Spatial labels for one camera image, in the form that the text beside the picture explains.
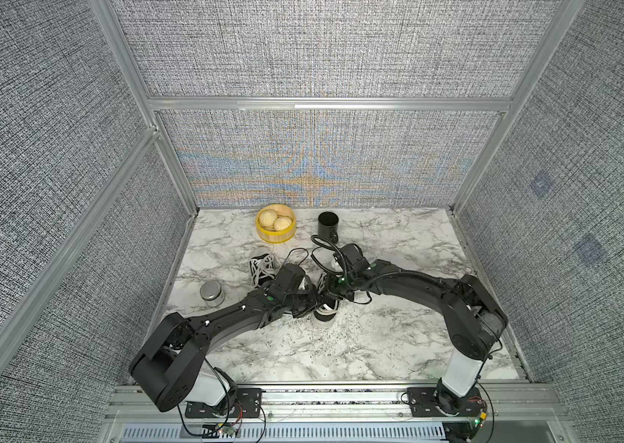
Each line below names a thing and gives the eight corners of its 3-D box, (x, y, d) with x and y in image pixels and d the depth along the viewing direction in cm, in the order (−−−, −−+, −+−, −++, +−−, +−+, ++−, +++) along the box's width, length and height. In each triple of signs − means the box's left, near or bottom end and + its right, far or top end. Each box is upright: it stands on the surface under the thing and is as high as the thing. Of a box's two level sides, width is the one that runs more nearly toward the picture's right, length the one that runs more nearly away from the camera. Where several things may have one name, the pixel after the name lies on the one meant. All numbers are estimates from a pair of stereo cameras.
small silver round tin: (201, 307, 94) (196, 299, 89) (207, 287, 98) (201, 278, 94) (223, 307, 94) (218, 299, 89) (227, 287, 98) (223, 278, 94)
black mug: (318, 246, 110) (318, 231, 102) (317, 227, 116) (318, 211, 109) (338, 246, 110) (340, 231, 102) (336, 227, 116) (338, 211, 109)
